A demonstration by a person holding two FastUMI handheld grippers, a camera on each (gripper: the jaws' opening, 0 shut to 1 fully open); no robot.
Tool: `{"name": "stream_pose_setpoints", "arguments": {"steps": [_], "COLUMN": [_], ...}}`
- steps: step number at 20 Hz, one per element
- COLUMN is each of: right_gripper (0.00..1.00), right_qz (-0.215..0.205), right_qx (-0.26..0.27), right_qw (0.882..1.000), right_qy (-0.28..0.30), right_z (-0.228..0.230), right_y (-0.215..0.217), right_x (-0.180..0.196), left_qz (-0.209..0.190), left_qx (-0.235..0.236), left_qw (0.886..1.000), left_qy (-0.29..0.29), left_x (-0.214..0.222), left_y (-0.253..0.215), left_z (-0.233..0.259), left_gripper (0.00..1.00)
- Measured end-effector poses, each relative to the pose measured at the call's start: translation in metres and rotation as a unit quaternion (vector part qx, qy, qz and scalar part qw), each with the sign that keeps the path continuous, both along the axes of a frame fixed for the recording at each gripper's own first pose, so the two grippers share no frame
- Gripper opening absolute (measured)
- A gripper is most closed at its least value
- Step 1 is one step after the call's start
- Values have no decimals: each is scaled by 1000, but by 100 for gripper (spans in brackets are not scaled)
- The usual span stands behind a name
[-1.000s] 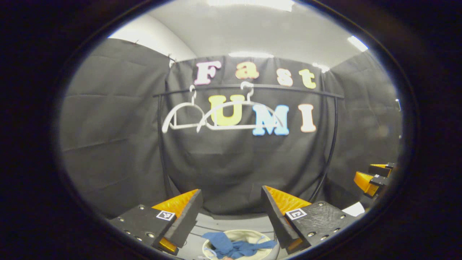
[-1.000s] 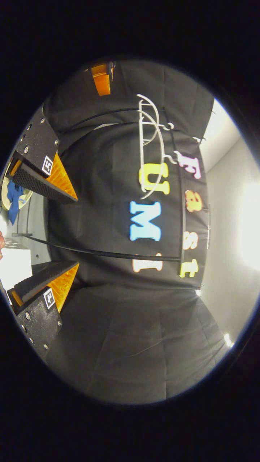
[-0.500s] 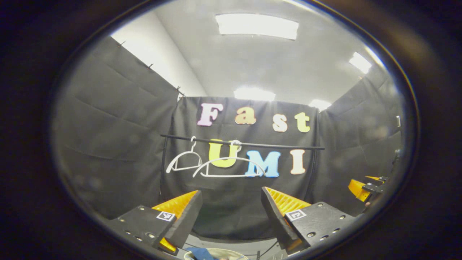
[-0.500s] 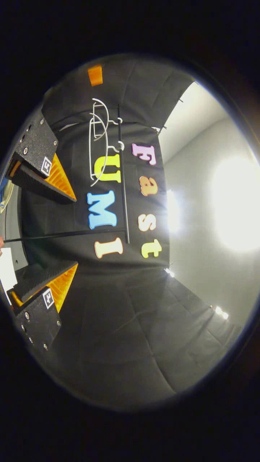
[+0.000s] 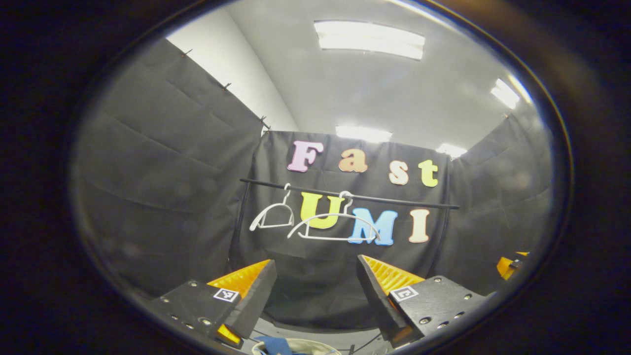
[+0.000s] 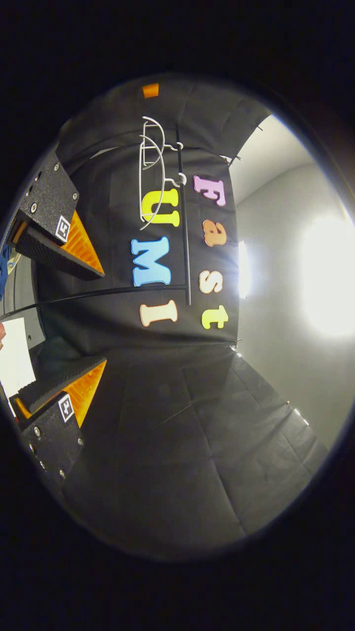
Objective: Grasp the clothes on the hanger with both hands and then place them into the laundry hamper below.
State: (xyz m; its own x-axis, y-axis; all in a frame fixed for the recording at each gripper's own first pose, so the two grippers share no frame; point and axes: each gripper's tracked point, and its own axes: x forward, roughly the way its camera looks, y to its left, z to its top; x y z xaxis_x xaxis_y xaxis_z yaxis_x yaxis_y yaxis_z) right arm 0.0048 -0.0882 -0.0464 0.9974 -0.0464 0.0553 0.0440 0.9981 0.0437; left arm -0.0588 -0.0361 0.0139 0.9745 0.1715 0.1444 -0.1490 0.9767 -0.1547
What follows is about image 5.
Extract black backdrop cloth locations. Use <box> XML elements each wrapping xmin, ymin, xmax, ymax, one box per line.
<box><xmin>70</xmin><ymin>38</ymin><xmax>554</xmax><ymax>332</ymax></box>

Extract white plastic hanger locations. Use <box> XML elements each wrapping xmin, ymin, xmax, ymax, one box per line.
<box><xmin>287</xmin><ymin>191</ymin><xmax>382</xmax><ymax>243</ymax></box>
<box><xmin>248</xmin><ymin>183</ymin><xmax>295</xmax><ymax>232</ymax></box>

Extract cream laundry hamper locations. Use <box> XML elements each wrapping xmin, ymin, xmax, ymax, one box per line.
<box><xmin>250</xmin><ymin>337</ymin><xmax>342</xmax><ymax>355</ymax></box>

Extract blue corduroy jacket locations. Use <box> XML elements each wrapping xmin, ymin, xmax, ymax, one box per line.
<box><xmin>253</xmin><ymin>335</ymin><xmax>299</xmax><ymax>355</ymax></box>

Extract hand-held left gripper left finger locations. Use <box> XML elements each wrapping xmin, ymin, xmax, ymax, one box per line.
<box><xmin>147</xmin><ymin>259</ymin><xmax>278</xmax><ymax>349</ymax></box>

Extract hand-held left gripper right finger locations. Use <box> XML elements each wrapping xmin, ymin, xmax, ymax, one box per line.
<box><xmin>356</xmin><ymin>254</ymin><xmax>490</xmax><ymax>349</ymax></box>

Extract black clothes rack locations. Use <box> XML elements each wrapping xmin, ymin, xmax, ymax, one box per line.
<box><xmin>229</xmin><ymin>178</ymin><xmax>461</xmax><ymax>269</ymax></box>

